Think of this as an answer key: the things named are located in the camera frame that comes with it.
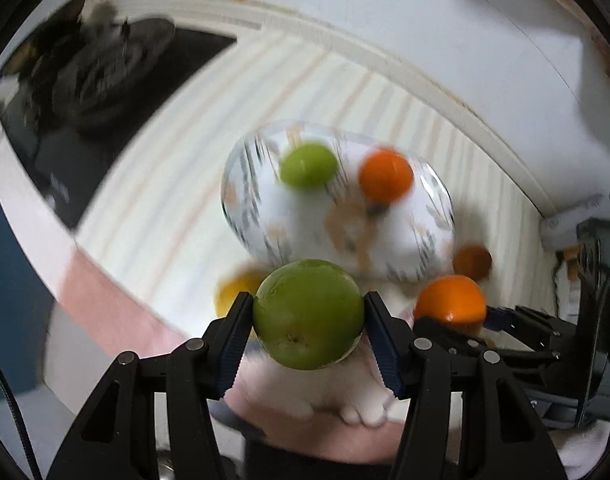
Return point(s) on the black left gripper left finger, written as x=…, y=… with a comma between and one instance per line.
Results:
x=113, y=435

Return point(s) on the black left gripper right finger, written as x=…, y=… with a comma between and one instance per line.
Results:
x=468, y=418

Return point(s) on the dark orange tangerine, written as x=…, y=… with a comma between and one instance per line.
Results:
x=474, y=261

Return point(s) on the large yellow lemon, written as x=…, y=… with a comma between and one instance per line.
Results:
x=247, y=280

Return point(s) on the green apple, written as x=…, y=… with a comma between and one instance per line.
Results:
x=308, y=314
x=310, y=165

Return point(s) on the blue cabinet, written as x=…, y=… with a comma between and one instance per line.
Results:
x=25, y=310

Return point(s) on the striped cat table mat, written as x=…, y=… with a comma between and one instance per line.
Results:
x=154, y=243

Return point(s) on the floral white plate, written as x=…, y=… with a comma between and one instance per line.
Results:
x=410, y=240

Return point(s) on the bright orange tangerine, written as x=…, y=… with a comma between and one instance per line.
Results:
x=385, y=176

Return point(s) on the black gas stove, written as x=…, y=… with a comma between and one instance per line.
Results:
x=67, y=161

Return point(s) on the green apple on plate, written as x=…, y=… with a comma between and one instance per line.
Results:
x=310, y=165

